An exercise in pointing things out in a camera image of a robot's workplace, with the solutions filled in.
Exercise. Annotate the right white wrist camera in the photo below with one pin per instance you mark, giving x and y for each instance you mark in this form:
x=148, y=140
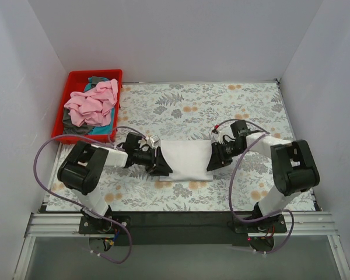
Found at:
x=216, y=135

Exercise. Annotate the grey t shirt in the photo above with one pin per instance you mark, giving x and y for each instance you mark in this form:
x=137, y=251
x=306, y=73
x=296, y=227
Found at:
x=69, y=128

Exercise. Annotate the floral table mat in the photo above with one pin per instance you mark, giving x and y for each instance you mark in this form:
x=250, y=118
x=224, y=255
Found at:
x=188, y=112

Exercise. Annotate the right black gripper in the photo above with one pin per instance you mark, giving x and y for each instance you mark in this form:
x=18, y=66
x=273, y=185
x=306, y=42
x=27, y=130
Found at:
x=219, y=153

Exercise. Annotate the white t shirt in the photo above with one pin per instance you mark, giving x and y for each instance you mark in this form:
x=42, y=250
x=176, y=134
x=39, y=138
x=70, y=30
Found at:
x=187, y=159

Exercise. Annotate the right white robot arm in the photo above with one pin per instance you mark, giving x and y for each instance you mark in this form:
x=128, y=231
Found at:
x=294, y=170

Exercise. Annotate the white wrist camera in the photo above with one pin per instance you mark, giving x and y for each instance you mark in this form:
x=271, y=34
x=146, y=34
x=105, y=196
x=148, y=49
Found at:
x=153, y=141
x=216, y=135

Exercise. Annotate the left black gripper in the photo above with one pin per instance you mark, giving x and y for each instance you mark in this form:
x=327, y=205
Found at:
x=156, y=159

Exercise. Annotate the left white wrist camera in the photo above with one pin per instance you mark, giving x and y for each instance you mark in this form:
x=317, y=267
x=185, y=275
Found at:
x=153, y=141

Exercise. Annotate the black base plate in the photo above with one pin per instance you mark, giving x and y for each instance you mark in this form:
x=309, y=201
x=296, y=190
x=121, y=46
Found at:
x=170, y=228

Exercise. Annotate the aluminium rail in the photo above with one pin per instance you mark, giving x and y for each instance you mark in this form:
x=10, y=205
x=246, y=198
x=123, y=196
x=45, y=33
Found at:
x=306, y=223

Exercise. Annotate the teal t shirt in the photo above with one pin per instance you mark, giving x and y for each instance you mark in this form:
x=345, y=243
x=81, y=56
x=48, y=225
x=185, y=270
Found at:
x=107, y=129

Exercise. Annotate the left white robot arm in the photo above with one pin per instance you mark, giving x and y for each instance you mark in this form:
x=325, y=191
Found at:
x=82, y=168

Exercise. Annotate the pink t shirt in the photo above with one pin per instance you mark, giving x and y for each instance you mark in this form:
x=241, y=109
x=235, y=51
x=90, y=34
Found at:
x=94, y=106

